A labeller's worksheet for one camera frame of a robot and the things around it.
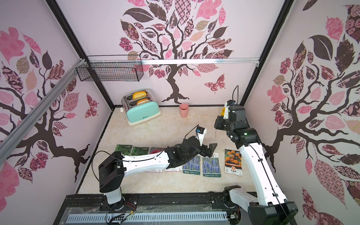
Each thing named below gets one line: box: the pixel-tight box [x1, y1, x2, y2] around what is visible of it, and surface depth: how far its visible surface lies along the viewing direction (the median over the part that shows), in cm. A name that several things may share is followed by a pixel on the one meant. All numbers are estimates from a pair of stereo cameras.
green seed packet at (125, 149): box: [114, 144, 133, 157], surface depth 97 cm
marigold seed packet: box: [224, 148, 244, 177], surface depth 89 cm
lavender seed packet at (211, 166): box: [202, 152, 222, 178], surface depth 87 cm
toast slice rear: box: [132, 90, 147, 99], surface depth 101 cm
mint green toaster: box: [120, 89, 162, 126], surface depth 100 cm
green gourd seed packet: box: [129, 146, 150, 157], surface depth 97 cm
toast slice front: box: [136, 98, 150, 105], surface depth 98 cm
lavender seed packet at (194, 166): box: [181, 154, 203, 176], surface depth 87 cm
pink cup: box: [179, 103, 189, 118], surface depth 110 cm
